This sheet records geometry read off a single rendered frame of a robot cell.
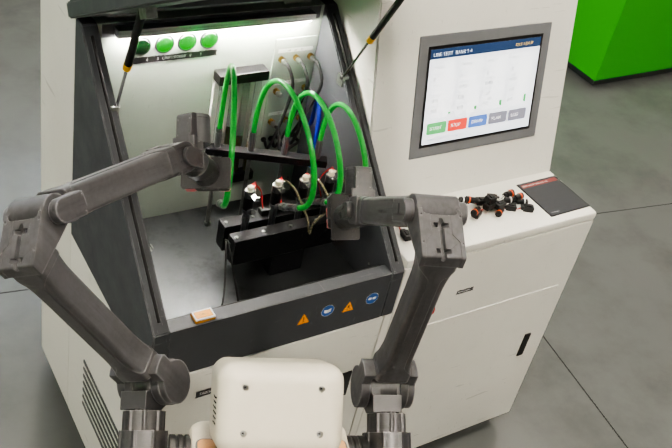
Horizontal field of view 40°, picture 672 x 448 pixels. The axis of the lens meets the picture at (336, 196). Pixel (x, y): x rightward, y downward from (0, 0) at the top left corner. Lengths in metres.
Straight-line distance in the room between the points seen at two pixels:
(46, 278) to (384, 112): 1.27
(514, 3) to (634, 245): 2.18
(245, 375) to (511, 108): 1.50
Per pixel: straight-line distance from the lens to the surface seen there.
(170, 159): 1.73
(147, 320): 2.19
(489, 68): 2.68
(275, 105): 2.63
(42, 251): 1.45
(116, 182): 1.61
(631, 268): 4.48
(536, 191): 2.88
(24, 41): 5.19
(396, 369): 1.68
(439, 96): 2.59
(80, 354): 2.86
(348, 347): 2.57
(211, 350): 2.29
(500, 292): 2.84
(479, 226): 2.66
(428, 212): 1.51
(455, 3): 2.54
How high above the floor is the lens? 2.51
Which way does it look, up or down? 36 degrees down
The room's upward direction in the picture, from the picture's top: 13 degrees clockwise
